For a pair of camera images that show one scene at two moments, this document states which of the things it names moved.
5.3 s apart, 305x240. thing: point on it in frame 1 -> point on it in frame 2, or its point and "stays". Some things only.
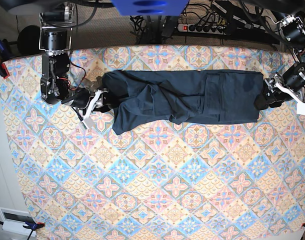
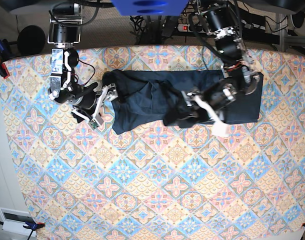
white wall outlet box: x=14 y=220 stays
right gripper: x=293 y=79 -> x=211 y=98
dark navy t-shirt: x=138 y=98 stays
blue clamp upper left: x=5 y=54 stays
